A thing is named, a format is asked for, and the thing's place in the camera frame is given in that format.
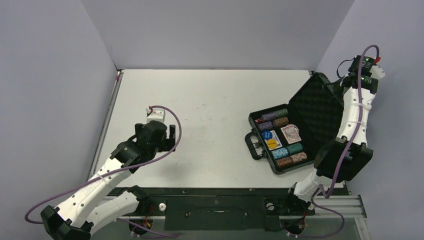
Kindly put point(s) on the blue playing card deck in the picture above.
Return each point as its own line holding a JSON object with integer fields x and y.
{"x": 276, "y": 138}

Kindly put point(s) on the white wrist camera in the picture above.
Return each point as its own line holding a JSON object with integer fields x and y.
{"x": 376, "y": 72}
{"x": 155, "y": 114}

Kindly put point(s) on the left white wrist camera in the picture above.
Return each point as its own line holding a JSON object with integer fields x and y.
{"x": 155, "y": 114}

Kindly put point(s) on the purple chip stack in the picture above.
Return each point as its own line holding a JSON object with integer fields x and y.
{"x": 269, "y": 116}
{"x": 265, "y": 126}

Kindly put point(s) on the yellow big blind button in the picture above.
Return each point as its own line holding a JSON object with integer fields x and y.
{"x": 272, "y": 144}

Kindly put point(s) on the black poker set case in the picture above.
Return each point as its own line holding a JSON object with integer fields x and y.
{"x": 316, "y": 113}

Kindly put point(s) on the dark green chip stack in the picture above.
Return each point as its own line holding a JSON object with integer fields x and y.
{"x": 282, "y": 113}

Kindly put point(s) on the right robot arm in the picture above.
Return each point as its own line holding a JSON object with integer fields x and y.
{"x": 343, "y": 157}

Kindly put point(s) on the red brown chip stack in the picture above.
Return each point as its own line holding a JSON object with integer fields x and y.
{"x": 284, "y": 162}

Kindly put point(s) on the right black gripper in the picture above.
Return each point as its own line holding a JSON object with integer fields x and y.
{"x": 331, "y": 159}

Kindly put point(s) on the pink chip stack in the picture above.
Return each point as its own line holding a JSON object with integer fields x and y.
{"x": 299, "y": 157}

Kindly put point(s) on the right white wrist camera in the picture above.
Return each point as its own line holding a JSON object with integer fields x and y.
{"x": 376, "y": 72}

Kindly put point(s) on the red playing card deck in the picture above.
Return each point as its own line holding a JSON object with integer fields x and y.
{"x": 291, "y": 133}

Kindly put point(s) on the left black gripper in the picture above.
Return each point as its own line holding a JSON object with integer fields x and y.
{"x": 168, "y": 143}

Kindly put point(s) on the blue small blind button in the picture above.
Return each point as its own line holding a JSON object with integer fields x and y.
{"x": 266, "y": 135}

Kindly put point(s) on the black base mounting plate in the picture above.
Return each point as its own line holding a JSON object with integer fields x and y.
{"x": 219, "y": 209}

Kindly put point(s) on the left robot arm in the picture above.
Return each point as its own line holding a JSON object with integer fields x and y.
{"x": 83, "y": 214}

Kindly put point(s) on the light blue chip stack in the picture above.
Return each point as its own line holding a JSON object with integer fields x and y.
{"x": 279, "y": 153}

